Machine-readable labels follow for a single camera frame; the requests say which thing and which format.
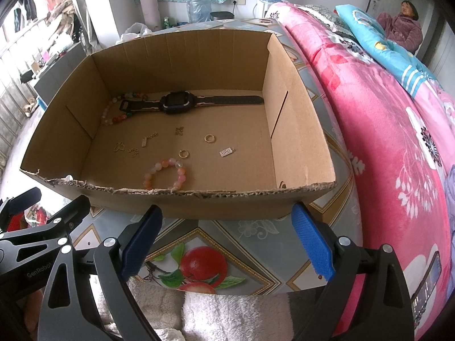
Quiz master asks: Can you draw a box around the multicolour bead bracelet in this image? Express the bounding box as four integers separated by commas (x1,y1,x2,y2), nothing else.
100,92,148,126

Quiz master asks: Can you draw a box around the fruit print tablecloth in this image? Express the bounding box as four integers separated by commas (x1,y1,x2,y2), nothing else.
0,18,363,295

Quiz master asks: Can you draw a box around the white fluffy clothing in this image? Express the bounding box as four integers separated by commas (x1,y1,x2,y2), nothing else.
96,277,320,341

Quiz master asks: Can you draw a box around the mobile phone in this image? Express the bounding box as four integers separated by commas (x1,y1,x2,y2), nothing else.
410,250,443,322

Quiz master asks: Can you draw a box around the grey cabinet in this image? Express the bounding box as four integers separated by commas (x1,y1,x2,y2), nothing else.
34,41,88,111

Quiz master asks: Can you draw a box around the white paper roll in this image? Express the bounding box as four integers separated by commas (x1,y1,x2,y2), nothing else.
137,0,161,32

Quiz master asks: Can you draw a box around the torn cardboard box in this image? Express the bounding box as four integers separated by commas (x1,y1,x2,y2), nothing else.
19,29,338,221

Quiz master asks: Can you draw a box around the clear empty water bottle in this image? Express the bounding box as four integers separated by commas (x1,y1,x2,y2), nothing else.
188,0,214,24

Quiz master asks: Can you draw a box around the clothes pile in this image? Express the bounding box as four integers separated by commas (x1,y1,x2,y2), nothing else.
43,0,84,45

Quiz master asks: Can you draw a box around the white water dispenser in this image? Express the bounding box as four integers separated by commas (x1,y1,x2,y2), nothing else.
253,0,274,18

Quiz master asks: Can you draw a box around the pink bead bracelet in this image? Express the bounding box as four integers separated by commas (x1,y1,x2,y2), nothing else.
143,158,188,192

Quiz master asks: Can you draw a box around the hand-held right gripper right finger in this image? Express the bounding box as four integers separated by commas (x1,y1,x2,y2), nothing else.
291,202,416,341

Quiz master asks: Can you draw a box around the blue printed blanket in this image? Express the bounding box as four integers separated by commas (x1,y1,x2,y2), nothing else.
336,4,445,96

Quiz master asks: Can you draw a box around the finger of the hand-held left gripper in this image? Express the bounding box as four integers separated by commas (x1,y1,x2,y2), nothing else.
49,194,92,239
0,186,42,218

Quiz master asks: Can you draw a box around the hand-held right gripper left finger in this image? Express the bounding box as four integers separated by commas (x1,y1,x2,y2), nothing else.
38,204,163,341

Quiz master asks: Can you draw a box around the grey floral pillow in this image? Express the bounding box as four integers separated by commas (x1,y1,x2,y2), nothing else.
302,4,347,39

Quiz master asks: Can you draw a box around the black smart watch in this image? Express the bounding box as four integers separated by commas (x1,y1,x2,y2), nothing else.
119,92,264,115

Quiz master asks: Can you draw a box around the white plastic bag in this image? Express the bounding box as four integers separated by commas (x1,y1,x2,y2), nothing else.
120,22,154,41

